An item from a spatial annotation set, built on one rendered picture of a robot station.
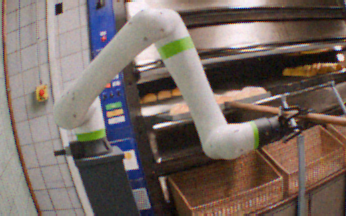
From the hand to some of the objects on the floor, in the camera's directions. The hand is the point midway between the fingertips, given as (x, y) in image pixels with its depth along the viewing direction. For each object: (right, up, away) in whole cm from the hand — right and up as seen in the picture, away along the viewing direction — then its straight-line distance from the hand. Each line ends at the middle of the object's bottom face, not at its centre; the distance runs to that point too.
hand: (308, 116), depth 179 cm
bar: (+28, -106, +102) cm, 150 cm away
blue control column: (-78, -115, +225) cm, 264 cm away
